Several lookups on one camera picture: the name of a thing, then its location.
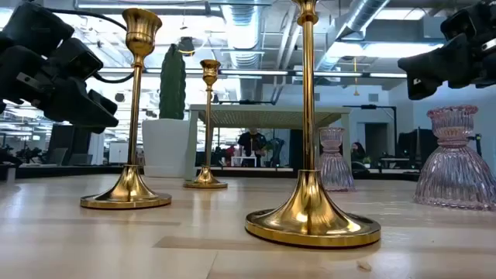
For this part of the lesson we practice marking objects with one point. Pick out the black cabinet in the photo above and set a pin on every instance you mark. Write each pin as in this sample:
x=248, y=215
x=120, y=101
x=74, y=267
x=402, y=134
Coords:
x=71, y=139

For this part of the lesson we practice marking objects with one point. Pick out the green cactus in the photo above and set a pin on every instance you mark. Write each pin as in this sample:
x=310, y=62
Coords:
x=172, y=85

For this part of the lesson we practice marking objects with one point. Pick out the black metal table frame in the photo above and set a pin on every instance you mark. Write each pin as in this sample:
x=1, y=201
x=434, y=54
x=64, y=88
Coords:
x=77, y=170

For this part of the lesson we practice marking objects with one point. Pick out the gold candlestick holder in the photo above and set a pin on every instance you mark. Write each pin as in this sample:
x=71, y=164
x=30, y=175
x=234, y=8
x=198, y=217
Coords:
x=310, y=217
x=130, y=186
x=205, y=179

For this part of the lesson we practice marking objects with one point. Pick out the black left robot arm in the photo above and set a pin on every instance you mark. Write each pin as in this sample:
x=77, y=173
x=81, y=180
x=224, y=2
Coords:
x=31, y=27

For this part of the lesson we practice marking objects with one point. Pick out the black round ceiling fixture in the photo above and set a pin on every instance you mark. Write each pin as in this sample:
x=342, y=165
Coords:
x=187, y=45

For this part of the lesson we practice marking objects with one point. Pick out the pink ribbed glass candle holder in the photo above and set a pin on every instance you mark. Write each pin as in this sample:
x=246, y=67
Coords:
x=453, y=178
x=337, y=170

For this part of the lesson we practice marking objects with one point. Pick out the white cabinet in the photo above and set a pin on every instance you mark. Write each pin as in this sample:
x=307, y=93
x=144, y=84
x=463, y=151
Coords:
x=122, y=153

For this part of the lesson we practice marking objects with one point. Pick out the silver ventilation duct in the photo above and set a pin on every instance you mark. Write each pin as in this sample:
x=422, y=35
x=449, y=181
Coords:
x=242, y=23
x=364, y=13

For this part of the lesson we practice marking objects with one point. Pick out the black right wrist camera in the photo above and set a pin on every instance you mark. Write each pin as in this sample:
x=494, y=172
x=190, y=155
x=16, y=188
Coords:
x=459, y=23

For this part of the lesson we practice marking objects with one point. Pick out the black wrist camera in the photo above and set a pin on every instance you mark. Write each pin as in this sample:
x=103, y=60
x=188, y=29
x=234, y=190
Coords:
x=75, y=58
x=459, y=23

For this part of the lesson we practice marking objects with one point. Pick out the long ceiling light strip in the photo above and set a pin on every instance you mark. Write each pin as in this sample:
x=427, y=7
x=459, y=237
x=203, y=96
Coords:
x=252, y=72
x=333, y=74
x=387, y=75

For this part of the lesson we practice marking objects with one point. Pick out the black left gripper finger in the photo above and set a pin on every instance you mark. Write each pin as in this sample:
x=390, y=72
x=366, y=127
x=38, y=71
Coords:
x=81, y=112
x=101, y=100

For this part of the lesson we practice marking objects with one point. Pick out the green perforated metal shelf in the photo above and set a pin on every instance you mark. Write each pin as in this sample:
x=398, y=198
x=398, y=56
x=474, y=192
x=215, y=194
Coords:
x=267, y=110

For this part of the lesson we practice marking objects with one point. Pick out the black computer monitor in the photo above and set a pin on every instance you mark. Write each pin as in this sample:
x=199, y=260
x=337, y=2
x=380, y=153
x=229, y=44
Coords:
x=410, y=145

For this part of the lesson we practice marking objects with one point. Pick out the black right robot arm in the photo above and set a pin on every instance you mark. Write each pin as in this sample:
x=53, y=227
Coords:
x=489, y=7

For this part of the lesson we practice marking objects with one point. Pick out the small pale crumb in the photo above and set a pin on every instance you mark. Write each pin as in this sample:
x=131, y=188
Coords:
x=364, y=266

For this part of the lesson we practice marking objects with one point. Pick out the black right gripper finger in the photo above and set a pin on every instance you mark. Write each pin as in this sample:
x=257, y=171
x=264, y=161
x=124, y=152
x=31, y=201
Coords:
x=422, y=87
x=438, y=64

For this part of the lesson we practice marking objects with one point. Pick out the gold pendant lamp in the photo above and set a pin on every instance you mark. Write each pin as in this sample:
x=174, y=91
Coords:
x=355, y=92

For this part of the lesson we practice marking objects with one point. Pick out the person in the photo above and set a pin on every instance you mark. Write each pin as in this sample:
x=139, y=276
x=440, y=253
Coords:
x=358, y=151
x=252, y=141

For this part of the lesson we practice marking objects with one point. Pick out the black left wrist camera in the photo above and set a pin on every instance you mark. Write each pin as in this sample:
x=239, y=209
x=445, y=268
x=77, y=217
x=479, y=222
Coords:
x=75, y=58

